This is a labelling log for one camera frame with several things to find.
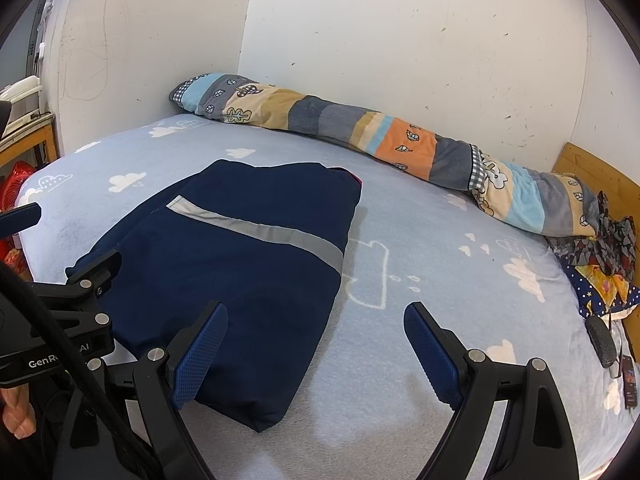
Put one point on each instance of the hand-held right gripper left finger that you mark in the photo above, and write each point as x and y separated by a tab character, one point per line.
197	360

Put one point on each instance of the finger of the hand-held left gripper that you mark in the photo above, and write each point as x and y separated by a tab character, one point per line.
97	267
20	217

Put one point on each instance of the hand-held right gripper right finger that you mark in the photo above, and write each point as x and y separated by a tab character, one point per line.
432	355

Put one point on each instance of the navy work jacket red collar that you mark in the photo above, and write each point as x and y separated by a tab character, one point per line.
240	270

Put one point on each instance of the person's left hand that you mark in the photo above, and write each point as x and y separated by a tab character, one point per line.
17	410

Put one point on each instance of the red bag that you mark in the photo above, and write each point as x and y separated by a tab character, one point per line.
15	185

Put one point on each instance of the wooden side table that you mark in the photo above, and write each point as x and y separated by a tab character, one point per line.
27	135

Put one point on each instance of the light blue cloud bed sheet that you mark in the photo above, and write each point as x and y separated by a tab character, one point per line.
440	270

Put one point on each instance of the white plastic box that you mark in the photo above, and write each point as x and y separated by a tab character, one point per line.
20	92

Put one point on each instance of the black textured case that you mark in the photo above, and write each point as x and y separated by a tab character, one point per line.
601	342

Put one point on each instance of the small grey metal object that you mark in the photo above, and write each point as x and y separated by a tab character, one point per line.
614	370

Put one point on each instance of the star print yellow pillow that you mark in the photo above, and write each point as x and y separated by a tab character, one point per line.
605	287

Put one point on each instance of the dark small packet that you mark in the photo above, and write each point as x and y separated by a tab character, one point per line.
630	382

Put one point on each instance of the dark patterned scarf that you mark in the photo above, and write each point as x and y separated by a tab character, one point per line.
610	240

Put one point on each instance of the rolled patchwork quilt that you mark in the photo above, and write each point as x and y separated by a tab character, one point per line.
400	140

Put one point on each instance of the wooden headboard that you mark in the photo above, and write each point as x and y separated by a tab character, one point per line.
600	170

